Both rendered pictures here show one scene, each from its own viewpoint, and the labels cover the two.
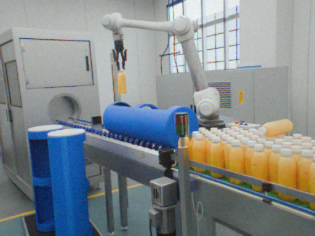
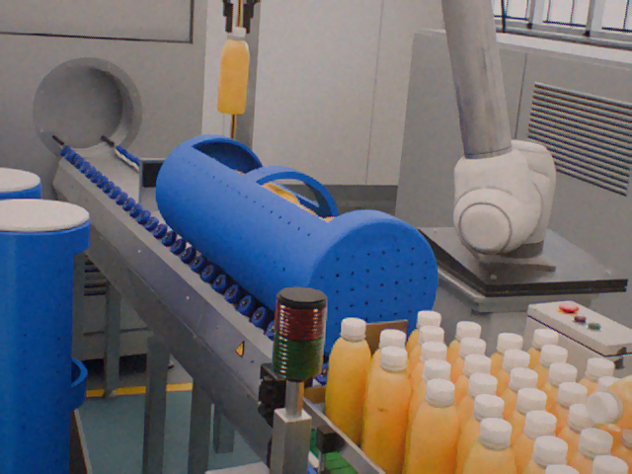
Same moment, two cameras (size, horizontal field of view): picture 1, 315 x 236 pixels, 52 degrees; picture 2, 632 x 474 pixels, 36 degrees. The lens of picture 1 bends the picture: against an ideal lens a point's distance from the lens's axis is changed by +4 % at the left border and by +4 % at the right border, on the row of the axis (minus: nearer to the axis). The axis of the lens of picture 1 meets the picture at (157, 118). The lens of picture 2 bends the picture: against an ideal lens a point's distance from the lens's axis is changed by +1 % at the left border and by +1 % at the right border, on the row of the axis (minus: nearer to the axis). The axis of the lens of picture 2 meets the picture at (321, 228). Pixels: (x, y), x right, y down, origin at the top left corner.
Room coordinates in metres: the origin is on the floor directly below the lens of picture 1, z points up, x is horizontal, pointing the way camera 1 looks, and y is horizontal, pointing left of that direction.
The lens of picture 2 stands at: (0.32, -0.28, 1.63)
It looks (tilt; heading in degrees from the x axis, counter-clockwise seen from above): 14 degrees down; 8
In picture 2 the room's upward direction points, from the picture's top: 5 degrees clockwise
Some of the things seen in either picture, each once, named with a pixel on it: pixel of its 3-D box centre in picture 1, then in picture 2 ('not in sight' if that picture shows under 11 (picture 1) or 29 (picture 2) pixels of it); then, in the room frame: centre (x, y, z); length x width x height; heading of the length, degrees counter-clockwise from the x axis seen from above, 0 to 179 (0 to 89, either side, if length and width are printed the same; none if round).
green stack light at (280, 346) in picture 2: (181, 128); (297, 351); (1.43, -0.11, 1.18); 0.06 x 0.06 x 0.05
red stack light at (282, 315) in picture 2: (181, 119); (300, 316); (1.43, -0.11, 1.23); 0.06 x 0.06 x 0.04
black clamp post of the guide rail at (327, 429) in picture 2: not in sight; (324, 452); (1.64, -0.13, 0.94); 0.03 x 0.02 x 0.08; 36
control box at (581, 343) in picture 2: (243, 131); (584, 347); (1.95, -0.54, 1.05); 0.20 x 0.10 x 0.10; 36
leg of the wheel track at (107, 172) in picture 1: (109, 201); (153, 440); (2.76, 0.49, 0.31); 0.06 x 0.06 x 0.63; 36
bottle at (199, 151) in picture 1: (199, 153); (387, 418); (1.67, -0.22, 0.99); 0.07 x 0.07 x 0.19
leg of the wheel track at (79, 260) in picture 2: not in sight; (75, 324); (3.56, 1.06, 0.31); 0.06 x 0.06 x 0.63; 36
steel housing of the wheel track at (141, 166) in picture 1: (112, 149); (185, 279); (2.80, 0.43, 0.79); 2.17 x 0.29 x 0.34; 36
